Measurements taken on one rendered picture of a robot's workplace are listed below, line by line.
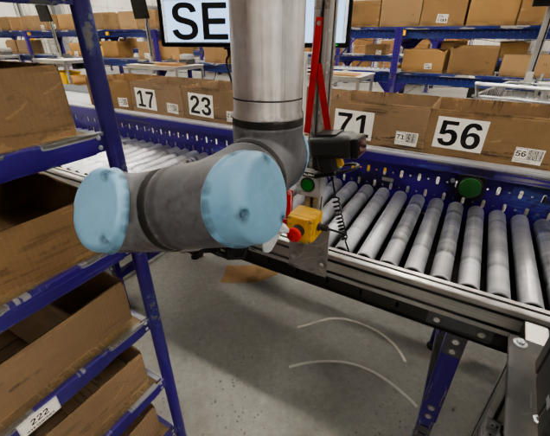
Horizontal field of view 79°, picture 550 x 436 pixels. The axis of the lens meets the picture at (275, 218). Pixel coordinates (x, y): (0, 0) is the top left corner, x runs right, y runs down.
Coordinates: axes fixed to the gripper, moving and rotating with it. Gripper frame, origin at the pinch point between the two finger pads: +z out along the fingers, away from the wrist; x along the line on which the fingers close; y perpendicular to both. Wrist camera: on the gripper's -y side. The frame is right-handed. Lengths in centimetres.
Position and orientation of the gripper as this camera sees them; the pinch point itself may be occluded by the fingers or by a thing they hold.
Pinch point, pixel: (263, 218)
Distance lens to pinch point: 67.2
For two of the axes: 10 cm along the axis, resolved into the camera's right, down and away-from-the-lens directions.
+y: -3.1, 9.5, 0.6
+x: 8.5, 3.1, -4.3
